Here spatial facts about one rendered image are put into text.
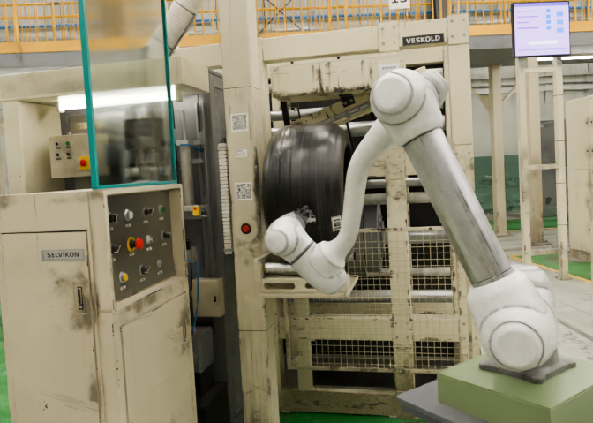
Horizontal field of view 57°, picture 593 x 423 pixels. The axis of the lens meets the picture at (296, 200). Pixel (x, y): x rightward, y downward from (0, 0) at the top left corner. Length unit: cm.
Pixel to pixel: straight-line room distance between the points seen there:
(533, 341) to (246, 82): 155
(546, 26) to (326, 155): 454
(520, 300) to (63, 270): 129
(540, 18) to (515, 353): 527
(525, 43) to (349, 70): 387
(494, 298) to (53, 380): 134
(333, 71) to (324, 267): 113
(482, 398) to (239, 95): 149
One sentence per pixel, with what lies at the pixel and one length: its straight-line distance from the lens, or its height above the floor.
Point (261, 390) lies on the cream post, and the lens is 248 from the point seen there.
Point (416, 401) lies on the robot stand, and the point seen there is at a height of 65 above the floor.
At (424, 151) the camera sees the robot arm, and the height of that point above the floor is 132.
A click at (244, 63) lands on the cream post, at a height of 175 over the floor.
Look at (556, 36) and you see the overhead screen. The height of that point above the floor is 252.
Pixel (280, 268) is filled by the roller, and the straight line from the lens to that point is 222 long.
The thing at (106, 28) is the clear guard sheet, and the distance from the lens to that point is 190.
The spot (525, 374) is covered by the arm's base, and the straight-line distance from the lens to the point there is 154.
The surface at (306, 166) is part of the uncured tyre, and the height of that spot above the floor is 131.
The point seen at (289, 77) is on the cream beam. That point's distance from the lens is 255.
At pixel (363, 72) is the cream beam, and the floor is 171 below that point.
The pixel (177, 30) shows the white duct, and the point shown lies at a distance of 283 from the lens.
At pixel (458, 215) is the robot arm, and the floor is 117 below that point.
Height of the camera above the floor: 129
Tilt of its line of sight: 3 degrees down
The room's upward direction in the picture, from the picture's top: 3 degrees counter-clockwise
